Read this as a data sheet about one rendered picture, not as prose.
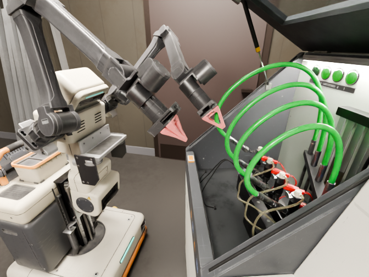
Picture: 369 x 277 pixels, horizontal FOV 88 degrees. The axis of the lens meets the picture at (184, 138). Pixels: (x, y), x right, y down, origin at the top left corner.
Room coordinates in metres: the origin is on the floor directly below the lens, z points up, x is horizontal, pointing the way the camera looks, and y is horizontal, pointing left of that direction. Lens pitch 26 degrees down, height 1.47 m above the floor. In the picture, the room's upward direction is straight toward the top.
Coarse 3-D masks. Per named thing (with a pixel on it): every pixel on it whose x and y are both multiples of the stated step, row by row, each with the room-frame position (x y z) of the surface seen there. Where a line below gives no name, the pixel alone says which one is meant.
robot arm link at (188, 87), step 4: (192, 72) 0.67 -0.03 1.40; (188, 76) 0.65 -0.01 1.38; (196, 76) 0.65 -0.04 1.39; (184, 80) 0.65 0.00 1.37; (188, 80) 0.64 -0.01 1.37; (192, 80) 0.65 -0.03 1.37; (180, 84) 0.65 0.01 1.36; (184, 84) 0.64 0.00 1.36; (188, 84) 0.64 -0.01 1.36; (192, 84) 0.64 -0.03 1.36; (196, 84) 0.64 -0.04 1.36; (200, 84) 0.65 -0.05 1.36; (180, 88) 0.65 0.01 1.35; (184, 88) 0.64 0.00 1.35; (188, 88) 0.63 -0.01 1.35; (192, 88) 0.63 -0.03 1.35; (196, 88) 0.63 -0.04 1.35; (184, 92) 0.64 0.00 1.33; (188, 92) 0.63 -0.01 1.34; (192, 92) 0.63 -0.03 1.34; (188, 96) 0.63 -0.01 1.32
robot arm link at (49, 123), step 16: (16, 0) 0.68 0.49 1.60; (16, 16) 0.69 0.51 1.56; (32, 16) 0.70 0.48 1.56; (32, 32) 0.68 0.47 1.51; (32, 48) 0.66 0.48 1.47; (32, 64) 0.65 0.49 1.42; (48, 64) 0.66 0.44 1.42; (48, 80) 0.64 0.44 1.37; (48, 96) 0.61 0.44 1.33; (48, 112) 0.58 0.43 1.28; (48, 128) 0.56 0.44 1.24
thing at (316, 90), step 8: (272, 88) 0.54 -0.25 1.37; (280, 88) 0.54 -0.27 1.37; (312, 88) 0.55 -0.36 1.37; (264, 96) 0.54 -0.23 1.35; (320, 96) 0.55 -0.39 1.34; (248, 104) 0.54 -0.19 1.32; (240, 112) 0.54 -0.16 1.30; (232, 128) 0.53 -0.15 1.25; (320, 136) 0.56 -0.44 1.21; (320, 144) 0.55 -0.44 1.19; (320, 152) 0.55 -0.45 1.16; (240, 160) 0.54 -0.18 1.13; (312, 160) 0.56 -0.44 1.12
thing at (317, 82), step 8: (272, 64) 0.62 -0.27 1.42; (280, 64) 0.62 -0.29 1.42; (288, 64) 0.62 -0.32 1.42; (296, 64) 0.62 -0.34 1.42; (256, 72) 0.62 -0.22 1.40; (312, 72) 0.63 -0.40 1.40; (240, 80) 0.62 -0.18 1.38; (232, 88) 0.62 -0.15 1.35; (320, 88) 0.63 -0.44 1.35; (224, 96) 0.62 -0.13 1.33; (216, 112) 0.61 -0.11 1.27; (320, 112) 0.63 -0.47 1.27; (216, 120) 0.61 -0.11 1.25; (320, 120) 0.63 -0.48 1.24; (224, 136) 0.62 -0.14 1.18
